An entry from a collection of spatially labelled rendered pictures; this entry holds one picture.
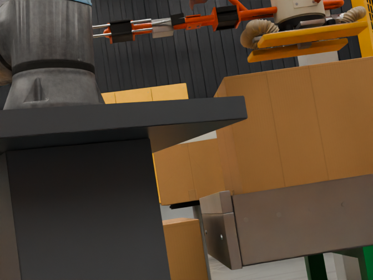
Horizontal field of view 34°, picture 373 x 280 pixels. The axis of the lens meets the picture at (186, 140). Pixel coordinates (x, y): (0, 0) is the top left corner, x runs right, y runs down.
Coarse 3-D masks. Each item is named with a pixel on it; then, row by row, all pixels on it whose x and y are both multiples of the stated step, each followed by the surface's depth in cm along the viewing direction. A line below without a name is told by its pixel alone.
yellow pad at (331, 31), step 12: (288, 24) 197; (336, 24) 196; (348, 24) 195; (360, 24) 195; (264, 36) 192; (276, 36) 193; (288, 36) 193; (300, 36) 194; (312, 36) 197; (324, 36) 199; (336, 36) 202; (348, 36) 204
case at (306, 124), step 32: (320, 64) 187; (352, 64) 188; (224, 96) 189; (256, 96) 185; (288, 96) 186; (320, 96) 186; (352, 96) 187; (224, 128) 200; (256, 128) 184; (288, 128) 185; (320, 128) 185; (352, 128) 186; (224, 160) 211; (256, 160) 183; (288, 160) 183; (320, 160) 184; (352, 160) 184
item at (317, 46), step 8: (328, 40) 215; (336, 40) 214; (344, 40) 214; (264, 48) 213; (272, 48) 212; (280, 48) 212; (288, 48) 212; (296, 48) 212; (312, 48) 214; (320, 48) 216; (328, 48) 218; (336, 48) 220; (256, 56) 212; (264, 56) 214; (272, 56) 216; (280, 56) 218; (288, 56) 220
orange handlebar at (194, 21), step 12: (324, 0) 208; (336, 0) 208; (240, 12) 205; (252, 12) 205; (264, 12) 205; (144, 24) 202; (180, 24) 203; (192, 24) 204; (204, 24) 208; (108, 36) 204
